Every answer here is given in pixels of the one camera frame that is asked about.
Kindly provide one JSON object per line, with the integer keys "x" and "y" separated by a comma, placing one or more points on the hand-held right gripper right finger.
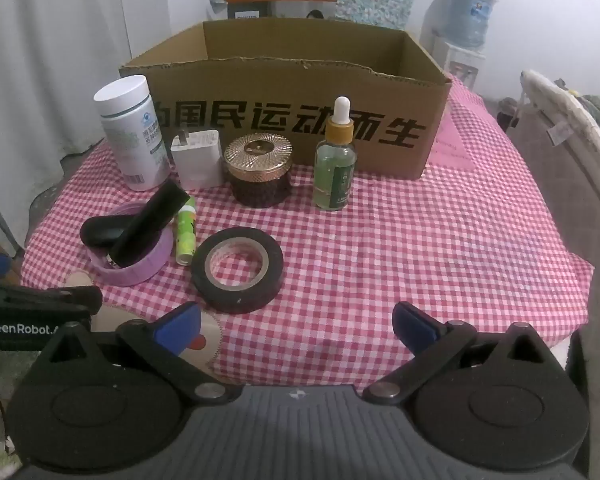
{"x": 414, "y": 327}

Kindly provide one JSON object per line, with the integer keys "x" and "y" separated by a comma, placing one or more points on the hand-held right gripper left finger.
{"x": 177, "y": 327}

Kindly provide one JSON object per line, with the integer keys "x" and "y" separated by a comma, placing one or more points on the purple round lid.
{"x": 140, "y": 272}

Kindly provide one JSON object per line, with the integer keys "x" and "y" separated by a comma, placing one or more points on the black tape roll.
{"x": 240, "y": 301}

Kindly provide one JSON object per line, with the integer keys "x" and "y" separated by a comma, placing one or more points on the black oval case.
{"x": 100, "y": 232}

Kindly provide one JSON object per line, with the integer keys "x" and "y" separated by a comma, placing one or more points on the black cylindrical tube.
{"x": 145, "y": 225}

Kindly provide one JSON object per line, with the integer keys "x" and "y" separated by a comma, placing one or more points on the glass jar with gold lid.
{"x": 257, "y": 180}

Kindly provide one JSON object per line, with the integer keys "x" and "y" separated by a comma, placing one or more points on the green dropper bottle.
{"x": 335, "y": 175}

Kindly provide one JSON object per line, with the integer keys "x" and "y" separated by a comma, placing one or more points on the white supplement bottle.
{"x": 130, "y": 125}

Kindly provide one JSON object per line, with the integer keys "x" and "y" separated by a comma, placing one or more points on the brown cardboard box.
{"x": 190, "y": 85}

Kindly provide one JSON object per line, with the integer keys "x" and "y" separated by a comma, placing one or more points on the pink checkered tablecloth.
{"x": 405, "y": 240}

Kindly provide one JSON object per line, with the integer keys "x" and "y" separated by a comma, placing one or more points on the white charger plug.
{"x": 197, "y": 160}

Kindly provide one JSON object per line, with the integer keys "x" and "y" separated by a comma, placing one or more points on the white curtain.
{"x": 55, "y": 60}

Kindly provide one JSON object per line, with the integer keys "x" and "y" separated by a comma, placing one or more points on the dark chair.
{"x": 507, "y": 115}

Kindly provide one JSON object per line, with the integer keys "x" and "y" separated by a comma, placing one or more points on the white quilted cushion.
{"x": 570, "y": 115}

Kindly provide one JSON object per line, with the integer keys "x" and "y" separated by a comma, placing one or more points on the blue water jug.
{"x": 467, "y": 15}

